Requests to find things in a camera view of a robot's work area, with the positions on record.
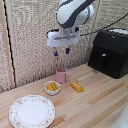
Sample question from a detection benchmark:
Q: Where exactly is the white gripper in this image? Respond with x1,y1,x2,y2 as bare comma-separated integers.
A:
45,27,81,58

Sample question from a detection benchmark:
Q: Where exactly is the yellow-orange rectangular block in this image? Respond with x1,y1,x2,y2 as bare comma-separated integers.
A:
69,81,85,93

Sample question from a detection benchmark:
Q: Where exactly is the black air fryer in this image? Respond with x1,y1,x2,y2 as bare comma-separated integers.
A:
87,28,128,80

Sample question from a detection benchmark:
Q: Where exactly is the pink mug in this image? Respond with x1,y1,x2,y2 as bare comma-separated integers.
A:
54,67,72,85

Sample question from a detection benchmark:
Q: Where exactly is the woven room divider screen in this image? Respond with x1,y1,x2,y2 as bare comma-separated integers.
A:
0,0,128,94

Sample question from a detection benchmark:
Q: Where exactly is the yellow food piece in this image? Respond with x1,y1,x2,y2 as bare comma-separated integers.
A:
46,82,59,92

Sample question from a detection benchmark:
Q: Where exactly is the small white bowl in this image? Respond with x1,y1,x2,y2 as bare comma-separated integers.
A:
43,80,62,96

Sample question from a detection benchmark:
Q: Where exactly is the white floral-rim plate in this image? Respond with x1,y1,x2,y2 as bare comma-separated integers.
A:
8,94,57,128

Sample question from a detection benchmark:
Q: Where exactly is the black cable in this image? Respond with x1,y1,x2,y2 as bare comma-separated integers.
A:
79,13,128,36

